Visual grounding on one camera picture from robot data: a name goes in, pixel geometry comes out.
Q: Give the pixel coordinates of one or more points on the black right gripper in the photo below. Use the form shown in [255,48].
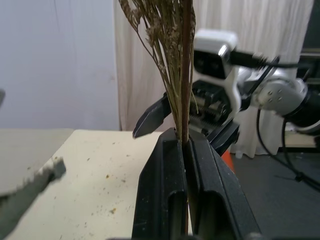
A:
[212,105]

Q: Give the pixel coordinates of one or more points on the dried brown flower bouquet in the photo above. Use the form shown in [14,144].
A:
[185,75]

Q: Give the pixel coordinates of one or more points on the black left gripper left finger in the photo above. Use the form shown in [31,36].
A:
[160,180]

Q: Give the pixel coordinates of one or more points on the low beige platform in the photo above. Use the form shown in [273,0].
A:
[302,140]

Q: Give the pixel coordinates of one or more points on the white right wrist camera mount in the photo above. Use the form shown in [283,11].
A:
[215,38]

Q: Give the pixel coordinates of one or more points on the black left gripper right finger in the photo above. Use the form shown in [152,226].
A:
[215,180]

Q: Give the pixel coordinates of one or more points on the orange object under table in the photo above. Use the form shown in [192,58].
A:
[228,161]

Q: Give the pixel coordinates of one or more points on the grey foam strip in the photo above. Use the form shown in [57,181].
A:
[27,186]

